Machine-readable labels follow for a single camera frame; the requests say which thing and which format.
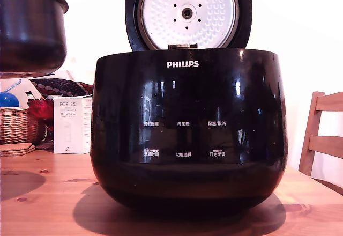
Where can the black Philips rice cooker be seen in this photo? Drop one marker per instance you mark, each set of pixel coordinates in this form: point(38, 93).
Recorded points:
point(187, 99)

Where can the woven wicker basket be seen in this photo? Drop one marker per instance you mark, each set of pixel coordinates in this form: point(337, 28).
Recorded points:
point(16, 124)

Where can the rice cooker lid, silver plate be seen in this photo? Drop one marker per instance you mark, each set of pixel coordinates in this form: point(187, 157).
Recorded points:
point(214, 10)

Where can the black metal pot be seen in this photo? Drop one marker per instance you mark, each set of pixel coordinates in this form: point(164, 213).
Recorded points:
point(29, 32)

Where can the white Porlex box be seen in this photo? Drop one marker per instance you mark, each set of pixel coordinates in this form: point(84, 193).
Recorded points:
point(68, 128)

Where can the blue ball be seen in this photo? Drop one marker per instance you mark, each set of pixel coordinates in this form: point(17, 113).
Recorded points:
point(8, 100)

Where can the patterned dark red cloth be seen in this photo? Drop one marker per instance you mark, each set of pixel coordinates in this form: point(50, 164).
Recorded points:
point(59, 85)

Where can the stack of cork coasters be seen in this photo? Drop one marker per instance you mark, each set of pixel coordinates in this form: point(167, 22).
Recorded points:
point(16, 150)

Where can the red glass bowl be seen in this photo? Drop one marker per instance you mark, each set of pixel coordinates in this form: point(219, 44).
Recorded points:
point(40, 110)

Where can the wooden chair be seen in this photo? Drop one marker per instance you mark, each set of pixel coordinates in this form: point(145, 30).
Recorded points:
point(325, 142)

